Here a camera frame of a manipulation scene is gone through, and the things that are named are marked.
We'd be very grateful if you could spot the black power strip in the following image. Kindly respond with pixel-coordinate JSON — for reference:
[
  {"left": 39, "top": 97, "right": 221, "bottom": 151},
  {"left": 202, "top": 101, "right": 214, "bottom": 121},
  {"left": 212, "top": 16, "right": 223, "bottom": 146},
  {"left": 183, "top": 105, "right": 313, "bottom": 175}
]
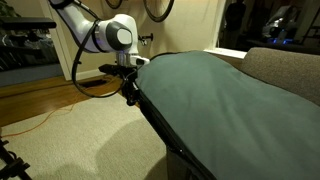
[{"left": 79, "top": 79, "right": 109, "bottom": 89}]

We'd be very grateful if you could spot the blurry black camera bar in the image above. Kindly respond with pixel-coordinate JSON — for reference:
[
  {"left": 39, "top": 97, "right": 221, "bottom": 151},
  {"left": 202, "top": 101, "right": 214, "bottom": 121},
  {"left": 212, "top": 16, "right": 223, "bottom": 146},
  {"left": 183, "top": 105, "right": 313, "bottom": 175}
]
[{"left": 0, "top": 17, "right": 57, "bottom": 31}]

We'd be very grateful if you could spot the orange extension cord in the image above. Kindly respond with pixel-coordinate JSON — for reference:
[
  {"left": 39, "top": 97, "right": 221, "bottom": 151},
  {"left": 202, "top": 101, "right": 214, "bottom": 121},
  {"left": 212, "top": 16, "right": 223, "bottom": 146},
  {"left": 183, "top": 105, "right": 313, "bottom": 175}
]
[{"left": 0, "top": 77, "right": 113, "bottom": 139}]

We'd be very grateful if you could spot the grey ottoman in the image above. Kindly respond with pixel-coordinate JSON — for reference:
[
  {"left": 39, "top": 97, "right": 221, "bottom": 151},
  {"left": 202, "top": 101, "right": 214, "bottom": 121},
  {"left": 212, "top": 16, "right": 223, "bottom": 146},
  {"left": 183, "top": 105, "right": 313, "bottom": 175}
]
[{"left": 0, "top": 91, "right": 169, "bottom": 180}]

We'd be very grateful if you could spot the small bicycle wheel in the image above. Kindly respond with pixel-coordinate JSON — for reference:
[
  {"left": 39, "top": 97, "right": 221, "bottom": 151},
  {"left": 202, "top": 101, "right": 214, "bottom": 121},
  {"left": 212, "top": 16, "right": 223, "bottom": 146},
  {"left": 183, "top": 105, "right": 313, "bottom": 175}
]
[{"left": 104, "top": 0, "right": 125, "bottom": 10}]

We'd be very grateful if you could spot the black tripod clamp stand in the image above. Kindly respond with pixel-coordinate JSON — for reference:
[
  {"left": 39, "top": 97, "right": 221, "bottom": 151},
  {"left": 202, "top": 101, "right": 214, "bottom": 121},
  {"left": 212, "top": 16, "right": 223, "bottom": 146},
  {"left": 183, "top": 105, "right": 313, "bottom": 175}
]
[{"left": 0, "top": 137, "right": 33, "bottom": 180}]

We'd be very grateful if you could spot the grey fabric couch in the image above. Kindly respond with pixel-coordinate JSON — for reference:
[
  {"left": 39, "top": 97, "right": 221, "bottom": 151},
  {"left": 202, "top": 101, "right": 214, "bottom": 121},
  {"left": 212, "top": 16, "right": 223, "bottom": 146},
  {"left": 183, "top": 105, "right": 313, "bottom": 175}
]
[{"left": 216, "top": 47, "right": 320, "bottom": 108}]

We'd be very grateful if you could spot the teal zippered cushion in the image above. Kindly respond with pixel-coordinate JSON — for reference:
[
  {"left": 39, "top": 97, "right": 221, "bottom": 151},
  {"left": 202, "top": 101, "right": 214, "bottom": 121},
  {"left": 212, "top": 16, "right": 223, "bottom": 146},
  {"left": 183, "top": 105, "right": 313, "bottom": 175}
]
[{"left": 134, "top": 50, "right": 320, "bottom": 180}]

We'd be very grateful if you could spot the large bicycle wheel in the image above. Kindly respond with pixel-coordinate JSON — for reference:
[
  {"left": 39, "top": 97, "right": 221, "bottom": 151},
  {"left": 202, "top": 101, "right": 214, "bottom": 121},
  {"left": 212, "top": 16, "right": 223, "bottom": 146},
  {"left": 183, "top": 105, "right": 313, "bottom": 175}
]
[{"left": 143, "top": 0, "right": 176, "bottom": 24}]

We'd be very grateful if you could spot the black wall bike hook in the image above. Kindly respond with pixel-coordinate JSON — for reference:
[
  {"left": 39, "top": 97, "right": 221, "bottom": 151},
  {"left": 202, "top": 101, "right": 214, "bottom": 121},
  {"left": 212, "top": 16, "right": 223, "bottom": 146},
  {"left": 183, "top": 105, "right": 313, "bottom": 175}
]
[{"left": 138, "top": 32, "right": 155, "bottom": 47}]

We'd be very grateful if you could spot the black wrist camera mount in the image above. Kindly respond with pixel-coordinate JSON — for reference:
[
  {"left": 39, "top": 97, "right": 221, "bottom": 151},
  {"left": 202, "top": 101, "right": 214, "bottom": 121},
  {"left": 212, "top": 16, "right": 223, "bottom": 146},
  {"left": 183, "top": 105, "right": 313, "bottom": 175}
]
[{"left": 98, "top": 63, "right": 138, "bottom": 77}]

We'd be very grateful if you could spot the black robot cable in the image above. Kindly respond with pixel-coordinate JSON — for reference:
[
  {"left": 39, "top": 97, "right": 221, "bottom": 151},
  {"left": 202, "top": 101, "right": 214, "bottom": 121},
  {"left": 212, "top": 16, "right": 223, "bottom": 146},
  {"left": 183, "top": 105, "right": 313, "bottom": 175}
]
[{"left": 71, "top": 19, "right": 129, "bottom": 99}]

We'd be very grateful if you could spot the white door frame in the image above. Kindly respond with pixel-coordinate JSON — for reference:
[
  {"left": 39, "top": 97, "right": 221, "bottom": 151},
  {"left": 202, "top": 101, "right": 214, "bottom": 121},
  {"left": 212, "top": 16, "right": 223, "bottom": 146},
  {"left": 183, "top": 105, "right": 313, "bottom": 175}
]
[{"left": 39, "top": 0, "right": 74, "bottom": 82}]

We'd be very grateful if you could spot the person in dark clothes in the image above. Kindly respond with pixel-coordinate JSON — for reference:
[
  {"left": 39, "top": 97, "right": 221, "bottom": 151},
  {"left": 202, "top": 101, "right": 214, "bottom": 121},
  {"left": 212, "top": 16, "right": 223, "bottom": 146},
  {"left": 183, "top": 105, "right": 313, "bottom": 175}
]
[{"left": 223, "top": 0, "right": 248, "bottom": 48}]

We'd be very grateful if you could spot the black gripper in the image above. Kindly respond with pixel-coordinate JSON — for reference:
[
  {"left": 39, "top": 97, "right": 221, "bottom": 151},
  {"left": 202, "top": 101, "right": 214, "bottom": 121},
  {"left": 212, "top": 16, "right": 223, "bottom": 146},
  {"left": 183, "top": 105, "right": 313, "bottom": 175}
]
[{"left": 122, "top": 73, "right": 141, "bottom": 106}]

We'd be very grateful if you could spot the white window frame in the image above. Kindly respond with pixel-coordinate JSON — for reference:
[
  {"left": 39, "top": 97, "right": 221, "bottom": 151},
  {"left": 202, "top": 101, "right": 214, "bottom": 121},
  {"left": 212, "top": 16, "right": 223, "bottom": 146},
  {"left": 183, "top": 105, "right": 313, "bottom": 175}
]
[{"left": 203, "top": 0, "right": 248, "bottom": 60}]

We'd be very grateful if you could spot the blue glowing device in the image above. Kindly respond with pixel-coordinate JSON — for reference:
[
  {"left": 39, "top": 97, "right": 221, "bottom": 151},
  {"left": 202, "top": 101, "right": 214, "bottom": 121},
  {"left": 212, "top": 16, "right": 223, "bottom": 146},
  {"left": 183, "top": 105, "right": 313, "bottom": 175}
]
[{"left": 265, "top": 29, "right": 295, "bottom": 46}]

